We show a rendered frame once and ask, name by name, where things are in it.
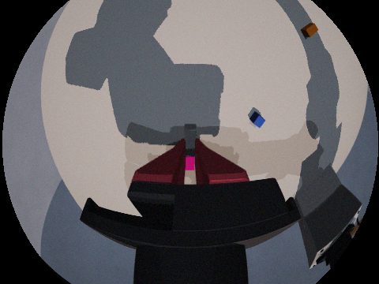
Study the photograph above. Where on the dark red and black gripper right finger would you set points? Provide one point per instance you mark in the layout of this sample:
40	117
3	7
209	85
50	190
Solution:
214	168

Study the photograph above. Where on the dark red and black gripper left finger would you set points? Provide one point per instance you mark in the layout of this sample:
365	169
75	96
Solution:
168	167

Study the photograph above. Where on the brown rectangular block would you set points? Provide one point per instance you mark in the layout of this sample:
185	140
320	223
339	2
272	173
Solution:
309	30

